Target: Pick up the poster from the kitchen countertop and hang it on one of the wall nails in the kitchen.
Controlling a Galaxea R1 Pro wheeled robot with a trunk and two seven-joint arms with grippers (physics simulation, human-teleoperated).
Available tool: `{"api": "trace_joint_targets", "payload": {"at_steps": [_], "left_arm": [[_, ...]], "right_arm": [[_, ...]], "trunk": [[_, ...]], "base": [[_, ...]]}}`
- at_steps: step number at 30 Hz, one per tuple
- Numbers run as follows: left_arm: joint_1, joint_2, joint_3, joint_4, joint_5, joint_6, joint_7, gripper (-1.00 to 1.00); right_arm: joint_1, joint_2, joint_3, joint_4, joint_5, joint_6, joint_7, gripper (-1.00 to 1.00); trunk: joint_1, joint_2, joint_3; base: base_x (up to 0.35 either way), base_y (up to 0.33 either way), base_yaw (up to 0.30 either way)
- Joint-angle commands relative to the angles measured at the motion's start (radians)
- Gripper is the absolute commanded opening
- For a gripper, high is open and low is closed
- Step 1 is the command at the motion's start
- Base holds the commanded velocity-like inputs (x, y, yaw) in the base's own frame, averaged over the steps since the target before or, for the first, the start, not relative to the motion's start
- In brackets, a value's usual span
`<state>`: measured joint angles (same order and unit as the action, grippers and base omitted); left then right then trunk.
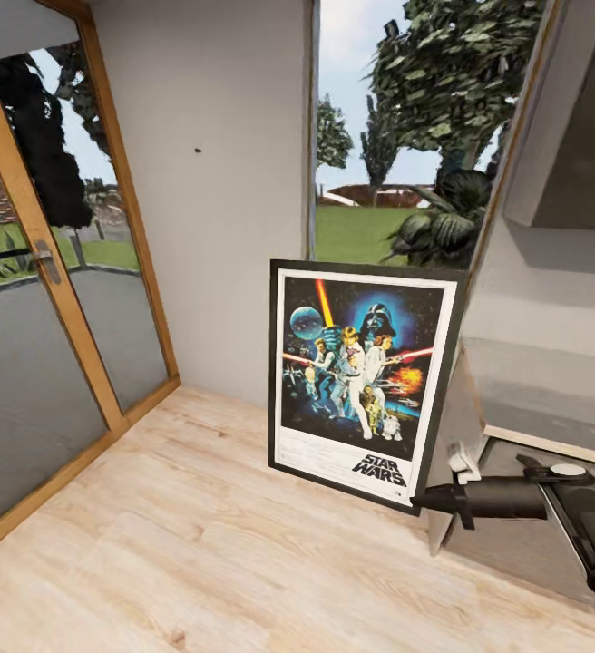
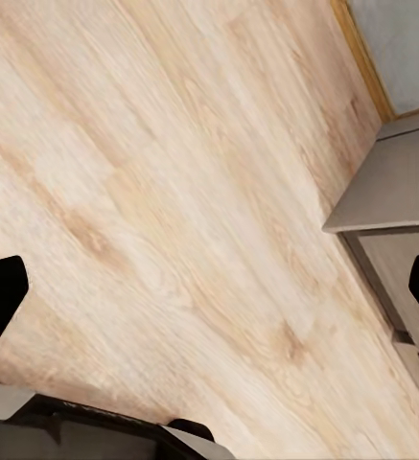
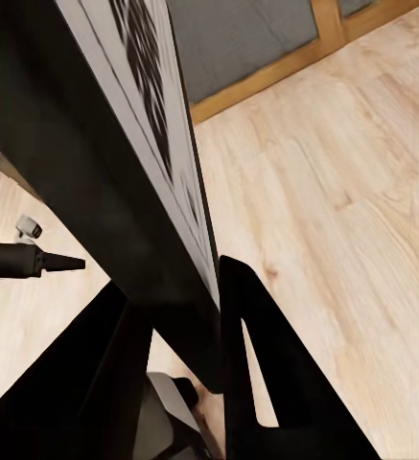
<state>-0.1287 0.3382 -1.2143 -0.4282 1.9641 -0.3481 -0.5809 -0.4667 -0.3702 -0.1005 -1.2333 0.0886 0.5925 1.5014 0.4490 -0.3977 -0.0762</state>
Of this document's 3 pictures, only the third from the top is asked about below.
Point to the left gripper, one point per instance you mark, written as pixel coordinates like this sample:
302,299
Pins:
23,261

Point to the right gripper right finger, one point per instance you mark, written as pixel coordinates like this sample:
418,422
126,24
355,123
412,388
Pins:
314,423

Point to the door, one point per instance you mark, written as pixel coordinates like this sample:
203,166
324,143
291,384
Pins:
230,49

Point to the poster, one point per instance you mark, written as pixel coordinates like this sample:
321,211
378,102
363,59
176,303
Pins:
95,117

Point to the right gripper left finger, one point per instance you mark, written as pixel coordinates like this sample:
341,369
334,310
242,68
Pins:
81,398

